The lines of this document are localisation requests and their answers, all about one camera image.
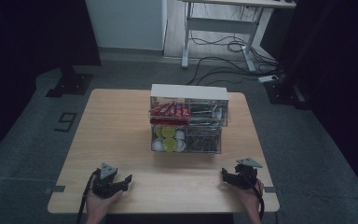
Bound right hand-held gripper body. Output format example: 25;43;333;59
233;157;264;190

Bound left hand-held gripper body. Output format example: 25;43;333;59
90;161;121;200

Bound person's right hand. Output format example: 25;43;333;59
233;178;266;218

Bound person's left hand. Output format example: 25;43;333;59
85;186;124;222

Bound pile of dark sachets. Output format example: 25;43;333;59
186;126;222;153
189;102;225;126

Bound black floor tape marker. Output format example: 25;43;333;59
54;112;78;133

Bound row of red packets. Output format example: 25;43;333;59
148;102;191;126

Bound clear drawer organizer white top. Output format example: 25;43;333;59
148;83;230;155

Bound black stand base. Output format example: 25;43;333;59
45;64;94;99
264;74;312;110

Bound white power strip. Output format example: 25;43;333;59
257;75;280;84

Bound black curtain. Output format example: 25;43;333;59
0;0;103;166
278;0;358;206

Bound white cabinet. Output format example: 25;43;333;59
84;0;168;51

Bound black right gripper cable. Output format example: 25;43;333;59
241;173;266;221

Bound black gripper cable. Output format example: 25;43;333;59
76;169;102;224
241;173;266;221

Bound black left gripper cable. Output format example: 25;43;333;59
76;169;102;224

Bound black floor cables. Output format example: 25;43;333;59
185;29;285;87

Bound white metal frame desk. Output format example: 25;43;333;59
179;0;297;73

